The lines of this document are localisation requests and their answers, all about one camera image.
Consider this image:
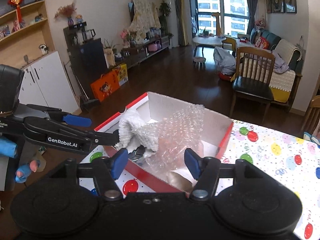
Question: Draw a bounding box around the bubble wrap sheet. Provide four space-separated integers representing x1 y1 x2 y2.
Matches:
142 105 205 177

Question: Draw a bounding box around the white knitted cloth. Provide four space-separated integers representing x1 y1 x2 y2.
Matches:
114 109 159 154

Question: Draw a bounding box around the operator hand with blue glove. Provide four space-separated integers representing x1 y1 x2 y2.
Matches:
1 137 41 184

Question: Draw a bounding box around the white cabinet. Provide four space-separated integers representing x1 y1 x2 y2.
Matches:
19 51 81 115

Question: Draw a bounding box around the orange gift box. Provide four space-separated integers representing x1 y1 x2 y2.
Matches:
91 70 120 102

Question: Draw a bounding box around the red white cardboard box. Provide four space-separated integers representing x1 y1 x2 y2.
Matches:
95 92 233 194

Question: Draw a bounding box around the black water dispenser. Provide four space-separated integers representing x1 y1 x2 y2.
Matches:
63 22 107 99

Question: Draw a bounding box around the yellow gift box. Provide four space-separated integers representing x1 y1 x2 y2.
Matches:
113 63 129 86

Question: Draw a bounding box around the polka dot tablecloth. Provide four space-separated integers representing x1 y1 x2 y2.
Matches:
78 119 320 240

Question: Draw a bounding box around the low tv cabinet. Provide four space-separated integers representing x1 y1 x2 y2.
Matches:
116 36 170 69

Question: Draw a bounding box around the small round stool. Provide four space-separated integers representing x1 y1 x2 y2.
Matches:
193 56 206 69

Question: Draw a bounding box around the grey bag on floor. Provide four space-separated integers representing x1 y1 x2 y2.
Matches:
213 47 236 75

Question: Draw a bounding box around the wooden chair black seat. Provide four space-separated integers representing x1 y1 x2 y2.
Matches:
229 47 276 119

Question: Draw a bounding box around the wooden chair near table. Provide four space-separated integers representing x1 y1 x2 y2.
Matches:
300 95 320 134

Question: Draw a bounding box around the round coffee table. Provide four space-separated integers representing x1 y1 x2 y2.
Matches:
192 36 226 57

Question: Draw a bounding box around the floral cloth on tv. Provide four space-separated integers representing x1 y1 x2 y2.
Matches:
128 0 161 44

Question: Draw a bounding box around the sofa with covers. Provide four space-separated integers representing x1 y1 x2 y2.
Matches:
235 29 303 109

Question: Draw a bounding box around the window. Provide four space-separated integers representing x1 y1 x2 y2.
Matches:
189 0 249 38

